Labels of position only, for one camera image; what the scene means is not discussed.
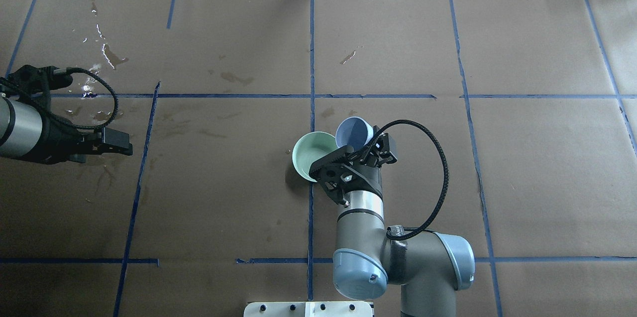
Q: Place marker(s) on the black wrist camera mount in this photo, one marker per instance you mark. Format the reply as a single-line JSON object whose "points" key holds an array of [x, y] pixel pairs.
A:
{"points": [[336, 174], [33, 86]]}

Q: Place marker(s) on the light blue plastic cup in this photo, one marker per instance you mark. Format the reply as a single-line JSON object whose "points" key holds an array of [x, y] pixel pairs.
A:
{"points": [[355, 132]]}

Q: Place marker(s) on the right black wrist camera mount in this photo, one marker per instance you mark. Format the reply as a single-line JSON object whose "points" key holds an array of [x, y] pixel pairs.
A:
{"points": [[336, 174]]}

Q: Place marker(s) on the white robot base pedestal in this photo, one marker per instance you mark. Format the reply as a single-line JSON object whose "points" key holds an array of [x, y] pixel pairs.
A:
{"points": [[310, 309]]}

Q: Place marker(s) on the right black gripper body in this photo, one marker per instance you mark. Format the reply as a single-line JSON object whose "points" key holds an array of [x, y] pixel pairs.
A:
{"points": [[371, 178]]}

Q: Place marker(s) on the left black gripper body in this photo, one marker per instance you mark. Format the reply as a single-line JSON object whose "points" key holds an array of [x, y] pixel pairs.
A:
{"points": [[58, 139]]}

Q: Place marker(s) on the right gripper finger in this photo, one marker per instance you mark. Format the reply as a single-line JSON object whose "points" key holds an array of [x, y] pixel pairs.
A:
{"points": [[380, 151], [361, 153]]}

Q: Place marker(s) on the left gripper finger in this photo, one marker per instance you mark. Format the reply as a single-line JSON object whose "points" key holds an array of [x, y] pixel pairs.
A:
{"points": [[114, 140], [115, 150]]}

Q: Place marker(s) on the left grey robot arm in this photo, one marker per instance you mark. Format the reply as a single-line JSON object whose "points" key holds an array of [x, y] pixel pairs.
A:
{"points": [[29, 135]]}

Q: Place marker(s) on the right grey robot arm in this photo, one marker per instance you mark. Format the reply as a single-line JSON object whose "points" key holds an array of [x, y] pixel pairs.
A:
{"points": [[430, 267]]}

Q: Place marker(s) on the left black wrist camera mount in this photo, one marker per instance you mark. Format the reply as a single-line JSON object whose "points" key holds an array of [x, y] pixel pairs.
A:
{"points": [[33, 86]]}

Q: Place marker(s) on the mint green ceramic bowl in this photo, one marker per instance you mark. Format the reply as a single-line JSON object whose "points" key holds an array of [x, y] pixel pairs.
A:
{"points": [[309, 148]]}

